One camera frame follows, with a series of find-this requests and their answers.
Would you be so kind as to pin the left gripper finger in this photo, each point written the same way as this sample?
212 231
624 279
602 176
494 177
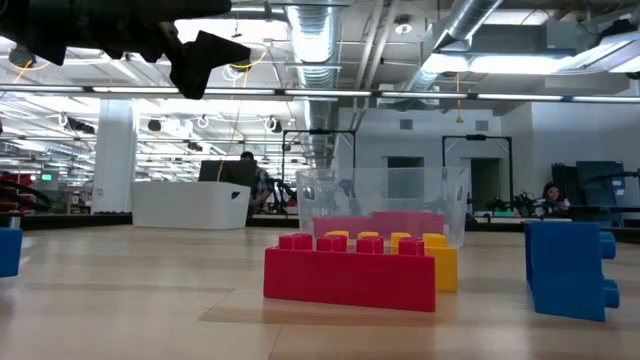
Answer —
200 7
205 65

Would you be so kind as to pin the yellow toy building block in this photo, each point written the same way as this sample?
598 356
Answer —
446 270

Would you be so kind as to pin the silver metal post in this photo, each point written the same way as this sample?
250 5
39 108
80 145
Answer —
13 220

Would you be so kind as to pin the black robot station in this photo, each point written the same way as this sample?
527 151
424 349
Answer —
286 195
520 202

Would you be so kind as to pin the clear plastic bin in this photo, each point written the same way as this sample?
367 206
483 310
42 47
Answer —
380 190

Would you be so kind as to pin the red storage bin rack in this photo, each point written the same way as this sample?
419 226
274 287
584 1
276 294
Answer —
15 179

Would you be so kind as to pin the person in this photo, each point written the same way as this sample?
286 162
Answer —
550 192
261 182

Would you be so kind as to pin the long linear ceiling light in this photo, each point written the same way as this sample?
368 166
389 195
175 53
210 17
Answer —
325 93

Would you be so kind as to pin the blue toy building block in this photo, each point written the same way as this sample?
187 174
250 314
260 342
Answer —
565 270
9 252

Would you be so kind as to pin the white plastic bin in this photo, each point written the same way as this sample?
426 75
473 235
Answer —
190 207

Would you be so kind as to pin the white building column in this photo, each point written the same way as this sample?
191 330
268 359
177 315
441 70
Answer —
114 150

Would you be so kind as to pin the black monitor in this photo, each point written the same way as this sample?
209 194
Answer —
227 172

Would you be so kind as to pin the wall air vent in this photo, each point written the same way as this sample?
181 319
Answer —
406 124
481 125

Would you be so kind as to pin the green exit sign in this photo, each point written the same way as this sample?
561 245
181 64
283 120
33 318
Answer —
46 176

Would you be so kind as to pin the red toy building block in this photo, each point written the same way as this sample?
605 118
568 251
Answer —
415 222
350 280
345 226

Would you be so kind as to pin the dark equipment rack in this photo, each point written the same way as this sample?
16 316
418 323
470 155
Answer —
600 182

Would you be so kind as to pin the black metal frame stand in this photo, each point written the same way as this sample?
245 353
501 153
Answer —
475 137

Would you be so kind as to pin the round ceiling sensor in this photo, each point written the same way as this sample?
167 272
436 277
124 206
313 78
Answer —
403 27

